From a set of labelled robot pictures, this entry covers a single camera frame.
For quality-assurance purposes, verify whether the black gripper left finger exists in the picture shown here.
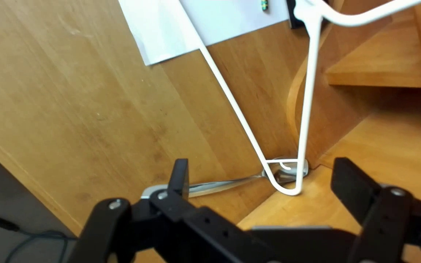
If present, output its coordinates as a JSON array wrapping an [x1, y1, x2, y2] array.
[[66, 158, 270, 263]]

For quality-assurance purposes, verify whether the white paper sheet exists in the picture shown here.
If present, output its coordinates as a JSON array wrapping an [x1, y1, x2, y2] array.
[[117, 0, 292, 68]]

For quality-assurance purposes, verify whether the wooden roll-top desk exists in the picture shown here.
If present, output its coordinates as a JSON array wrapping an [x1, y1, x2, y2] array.
[[0, 0, 421, 263]]

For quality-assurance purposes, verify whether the white wire clothing hanger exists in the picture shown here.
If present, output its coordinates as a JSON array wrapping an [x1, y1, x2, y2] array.
[[197, 0, 421, 198]]

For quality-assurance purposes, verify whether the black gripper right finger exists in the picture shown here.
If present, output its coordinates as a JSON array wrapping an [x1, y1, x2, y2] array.
[[330, 157, 421, 263]]

